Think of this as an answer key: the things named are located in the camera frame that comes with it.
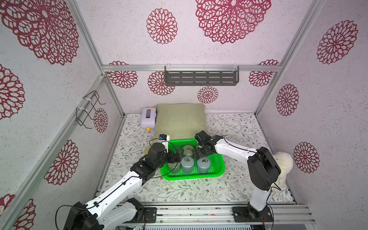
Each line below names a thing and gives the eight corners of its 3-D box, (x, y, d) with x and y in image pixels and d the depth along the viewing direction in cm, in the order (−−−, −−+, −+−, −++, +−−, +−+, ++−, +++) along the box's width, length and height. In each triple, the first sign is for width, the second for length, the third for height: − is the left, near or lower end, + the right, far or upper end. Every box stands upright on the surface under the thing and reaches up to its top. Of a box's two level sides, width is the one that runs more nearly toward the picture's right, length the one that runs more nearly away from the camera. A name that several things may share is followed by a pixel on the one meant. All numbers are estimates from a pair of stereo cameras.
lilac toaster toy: (141, 132, 111) (138, 124, 103) (145, 115, 123) (142, 107, 115) (155, 132, 111) (153, 124, 103) (158, 115, 123) (156, 107, 115)
